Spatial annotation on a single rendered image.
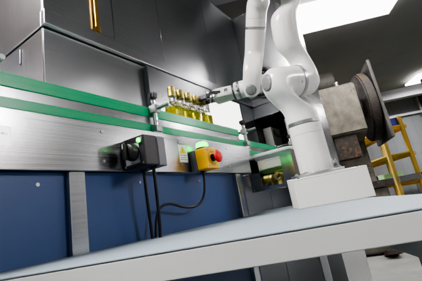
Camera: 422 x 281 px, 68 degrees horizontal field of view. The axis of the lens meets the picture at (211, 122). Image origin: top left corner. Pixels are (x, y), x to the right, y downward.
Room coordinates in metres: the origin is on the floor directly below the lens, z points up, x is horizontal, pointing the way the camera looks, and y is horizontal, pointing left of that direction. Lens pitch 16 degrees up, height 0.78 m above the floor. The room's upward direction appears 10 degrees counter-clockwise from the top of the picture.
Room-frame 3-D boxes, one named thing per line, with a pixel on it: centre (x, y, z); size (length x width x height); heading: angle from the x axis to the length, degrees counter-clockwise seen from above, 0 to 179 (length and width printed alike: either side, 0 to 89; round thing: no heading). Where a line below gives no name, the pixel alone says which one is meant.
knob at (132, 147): (0.76, 0.22, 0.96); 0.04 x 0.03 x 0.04; 58
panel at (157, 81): (1.71, 0.02, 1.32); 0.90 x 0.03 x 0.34; 148
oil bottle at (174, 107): (1.25, 0.15, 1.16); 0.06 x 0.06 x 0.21; 58
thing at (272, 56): (2.51, -0.67, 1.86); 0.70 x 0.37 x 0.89; 148
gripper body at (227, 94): (1.42, -0.09, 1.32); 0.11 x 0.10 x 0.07; 75
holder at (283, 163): (1.51, -0.25, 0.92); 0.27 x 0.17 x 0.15; 58
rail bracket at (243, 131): (1.45, -0.13, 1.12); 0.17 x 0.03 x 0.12; 58
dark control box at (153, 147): (0.81, 0.19, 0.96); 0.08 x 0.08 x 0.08; 58
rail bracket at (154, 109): (0.92, 0.15, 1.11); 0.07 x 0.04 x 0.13; 58
